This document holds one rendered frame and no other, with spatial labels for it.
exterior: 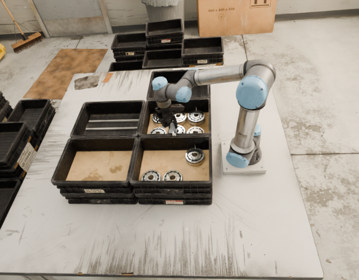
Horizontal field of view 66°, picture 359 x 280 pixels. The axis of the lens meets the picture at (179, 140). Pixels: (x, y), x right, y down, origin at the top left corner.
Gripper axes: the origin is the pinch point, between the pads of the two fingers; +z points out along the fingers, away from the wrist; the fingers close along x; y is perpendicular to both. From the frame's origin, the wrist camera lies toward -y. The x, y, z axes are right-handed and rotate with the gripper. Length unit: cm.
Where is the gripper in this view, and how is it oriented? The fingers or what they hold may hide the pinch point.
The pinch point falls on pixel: (173, 129)
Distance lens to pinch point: 161.3
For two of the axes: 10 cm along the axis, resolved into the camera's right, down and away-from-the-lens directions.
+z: 1.4, 6.9, 7.2
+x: 6.5, 4.8, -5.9
